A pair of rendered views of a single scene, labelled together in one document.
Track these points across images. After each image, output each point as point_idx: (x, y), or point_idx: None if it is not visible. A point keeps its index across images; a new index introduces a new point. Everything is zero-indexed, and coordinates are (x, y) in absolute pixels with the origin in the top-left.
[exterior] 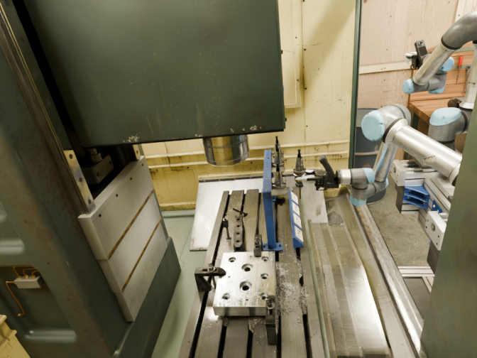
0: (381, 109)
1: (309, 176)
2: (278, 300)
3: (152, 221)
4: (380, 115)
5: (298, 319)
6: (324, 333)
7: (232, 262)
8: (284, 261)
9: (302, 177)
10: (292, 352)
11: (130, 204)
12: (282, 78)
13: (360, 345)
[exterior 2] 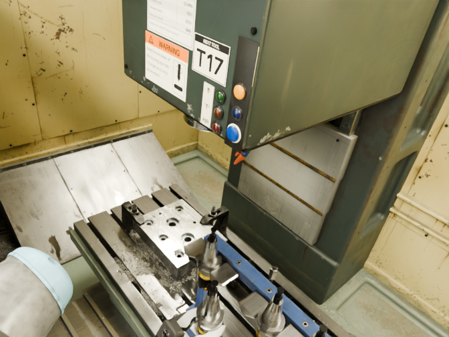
0: (13, 276)
1: (186, 319)
2: (145, 254)
3: (307, 192)
4: (15, 253)
5: (115, 247)
6: (90, 257)
7: (206, 235)
8: (171, 296)
9: (196, 310)
10: (107, 225)
11: (289, 137)
12: (122, 13)
13: (61, 320)
